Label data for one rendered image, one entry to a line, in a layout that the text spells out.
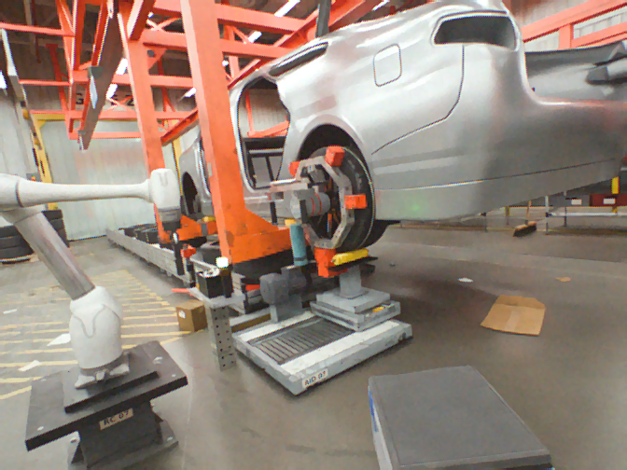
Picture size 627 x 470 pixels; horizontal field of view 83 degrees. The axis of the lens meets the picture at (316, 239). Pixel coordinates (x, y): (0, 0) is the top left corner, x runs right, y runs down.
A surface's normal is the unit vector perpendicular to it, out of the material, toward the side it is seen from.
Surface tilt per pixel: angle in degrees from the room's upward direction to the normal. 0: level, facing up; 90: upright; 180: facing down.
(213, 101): 90
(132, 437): 90
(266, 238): 90
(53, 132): 90
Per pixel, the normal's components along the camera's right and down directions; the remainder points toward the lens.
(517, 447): -0.12, -0.98
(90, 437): 0.59, 0.06
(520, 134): 0.33, 0.31
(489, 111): -0.08, 0.16
